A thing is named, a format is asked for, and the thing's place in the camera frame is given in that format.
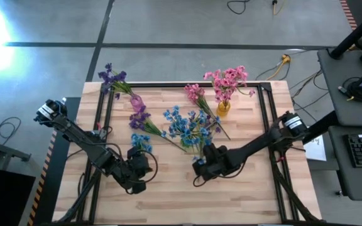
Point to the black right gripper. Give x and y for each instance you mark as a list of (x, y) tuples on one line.
[(215, 164)]

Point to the purple glass vase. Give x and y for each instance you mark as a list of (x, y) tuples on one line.
[(137, 102)]

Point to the black floor mat hazard edge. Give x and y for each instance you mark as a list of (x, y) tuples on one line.
[(349, 15), (71, 106)]

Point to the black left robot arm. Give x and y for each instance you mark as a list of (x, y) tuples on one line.
[(83, 141)]

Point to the gray metal stand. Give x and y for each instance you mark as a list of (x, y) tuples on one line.
[(5, 150)]

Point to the purple artificial flower bunch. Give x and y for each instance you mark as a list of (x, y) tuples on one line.
[(115, 80), (140, 120)]

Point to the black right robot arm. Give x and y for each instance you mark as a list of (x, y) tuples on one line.
[(256, 147)]

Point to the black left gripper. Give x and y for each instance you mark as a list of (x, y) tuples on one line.
[(138, 169)]

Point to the black diagonal pole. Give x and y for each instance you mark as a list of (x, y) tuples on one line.
[(357, 31), (320, 127)]

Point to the yellow glass vase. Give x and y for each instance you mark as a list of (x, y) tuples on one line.
[(223, 109)]

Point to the black box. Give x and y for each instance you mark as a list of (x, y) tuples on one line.
[(5, 197)]

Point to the white paper sheet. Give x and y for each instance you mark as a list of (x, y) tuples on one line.
[(316, 150)]

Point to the gray desk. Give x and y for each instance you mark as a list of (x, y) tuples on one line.
[(357, 182), (332, 78)]

